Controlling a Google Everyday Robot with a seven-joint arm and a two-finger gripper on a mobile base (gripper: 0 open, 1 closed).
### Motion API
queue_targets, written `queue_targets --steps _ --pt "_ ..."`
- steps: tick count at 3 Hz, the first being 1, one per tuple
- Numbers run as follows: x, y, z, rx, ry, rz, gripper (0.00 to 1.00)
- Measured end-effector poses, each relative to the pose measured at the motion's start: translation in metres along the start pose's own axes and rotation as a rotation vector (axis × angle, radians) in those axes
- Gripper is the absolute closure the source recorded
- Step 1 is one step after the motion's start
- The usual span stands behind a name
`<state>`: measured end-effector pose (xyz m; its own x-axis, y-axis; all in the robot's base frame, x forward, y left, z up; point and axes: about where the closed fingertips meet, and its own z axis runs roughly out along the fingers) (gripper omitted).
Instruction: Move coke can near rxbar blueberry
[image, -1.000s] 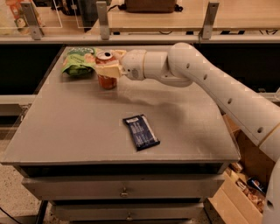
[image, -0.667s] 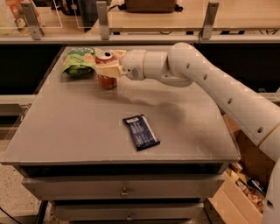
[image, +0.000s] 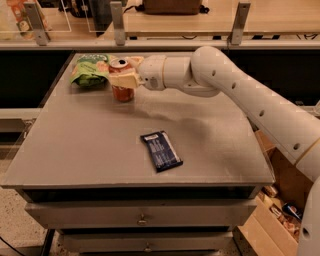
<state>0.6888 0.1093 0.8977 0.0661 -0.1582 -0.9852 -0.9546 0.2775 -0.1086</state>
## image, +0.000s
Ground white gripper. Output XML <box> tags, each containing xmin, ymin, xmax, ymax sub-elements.
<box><xmin>108</xmin><ymin>55</ymin><xmax>166</xmax><ymax>91</ymax></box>

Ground orange coca-cola can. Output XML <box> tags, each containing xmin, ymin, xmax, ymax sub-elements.
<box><xmin>109</xmin><ymin>58</ymin><xmax>134</xmax><ymax>102</ymax></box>

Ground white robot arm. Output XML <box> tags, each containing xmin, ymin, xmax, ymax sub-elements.
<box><xmin>109</xmin><ymin>46</ymin><xmax>320</xmax><ymax>256</ymax></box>

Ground dark blue rxbar wrapper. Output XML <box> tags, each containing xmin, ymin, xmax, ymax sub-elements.
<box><xmin>140</xmin><ymin>131</ymin><xmax>183</xmax><ymax>172</ymax></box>

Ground blue pepsi can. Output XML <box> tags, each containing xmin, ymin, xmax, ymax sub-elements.
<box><xmin>282</xmin><ymin>203</ymin><xmax>303</xmax><ymax>221</ymax></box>

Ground green chip bag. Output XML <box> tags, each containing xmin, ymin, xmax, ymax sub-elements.
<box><xmin>70</xmin><ymin>54</ymin><xmax>110</xmax><ymax>87</ymax></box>

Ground brown box on counter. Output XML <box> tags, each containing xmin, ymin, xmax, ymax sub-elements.
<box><xmin>142</xmin><ymin>0</ymin><xmax>203</xmax><ymax>15</ymax></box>

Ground orange snack bag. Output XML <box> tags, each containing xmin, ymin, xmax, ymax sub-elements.
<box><xmin>5</xmin><ymin>0</ymin><xmax>51</xmax><ymax>41</ymax></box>

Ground upper grey drawer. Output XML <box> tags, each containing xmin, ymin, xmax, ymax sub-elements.
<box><xmin>26</xmin><ymin>199</ymin><xmax>256</xmax><ymax>230</ymax></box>

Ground grey drawer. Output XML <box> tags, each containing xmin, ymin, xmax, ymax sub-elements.
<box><xmin>60</xmin><ymin>232</ymin><xmax>233</xmax><ymax>253</ymax></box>
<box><xmin>26</xmin><ymin>199</ymin><xmax>256</xmax><ymax>230</ymax></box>

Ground lower grey drawer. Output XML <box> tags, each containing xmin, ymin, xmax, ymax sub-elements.
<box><xmin>60</xmin><ymin>232</ymin><xmax>233</xmax><ymax>253</ymax></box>

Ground brown cardboard box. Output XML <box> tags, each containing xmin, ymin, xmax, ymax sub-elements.
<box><xmin>234</xmin><ymin>131</ymin><xmax>313</xmax><ymax>256</ymax></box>

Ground middle metal bracket post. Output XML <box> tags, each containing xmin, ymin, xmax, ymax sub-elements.
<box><xmin>110</xmin><ymin>1</ymin><xmax>126</xmax><ymax>46</ymax></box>

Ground metal bracket post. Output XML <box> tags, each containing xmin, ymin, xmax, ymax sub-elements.
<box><xmin>24</xmin><ymin>2</ymin><xmax>50</xmax><ymax>46</ymax></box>
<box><xmin>229</xmin><ymin>1</ymin><xmax>251</xmax><ymax>45</ymax></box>
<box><xmin>110</xmin><ymin>1</ymin><xmax>126</xmax><ymax>46</ymax></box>

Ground left metal bracket post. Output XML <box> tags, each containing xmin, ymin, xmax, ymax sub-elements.
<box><xmin>24</xmin><ymin>2</ymin><xmax>50</xmax><ymax>46</ymax></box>

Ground right metal bracket post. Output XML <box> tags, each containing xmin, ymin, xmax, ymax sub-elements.
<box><xmin>229</xmin><ymin>1</ymin><xmax>251</xmax><ymax>45</ymax></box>

